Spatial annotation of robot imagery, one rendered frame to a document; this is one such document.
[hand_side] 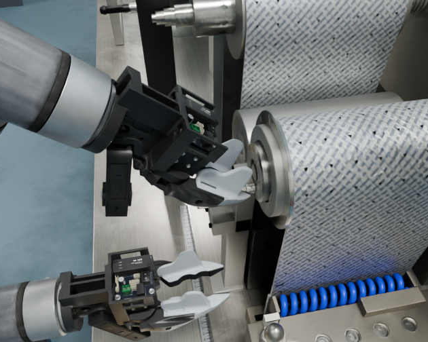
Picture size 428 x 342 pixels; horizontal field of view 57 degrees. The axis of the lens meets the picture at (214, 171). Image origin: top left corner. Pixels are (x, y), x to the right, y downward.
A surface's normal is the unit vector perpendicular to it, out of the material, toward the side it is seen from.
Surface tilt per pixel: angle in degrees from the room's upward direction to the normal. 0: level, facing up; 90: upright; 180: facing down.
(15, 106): 88
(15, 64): 55
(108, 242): 0
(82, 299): 90
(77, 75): 43
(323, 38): 92
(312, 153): 28
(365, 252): 90
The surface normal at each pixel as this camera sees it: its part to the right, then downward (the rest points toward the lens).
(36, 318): 0.14, 0.02
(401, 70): -0.98, 0.14
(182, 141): 0.18, 0.73
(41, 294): 0.00, -0.69
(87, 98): 0.59, 0.07
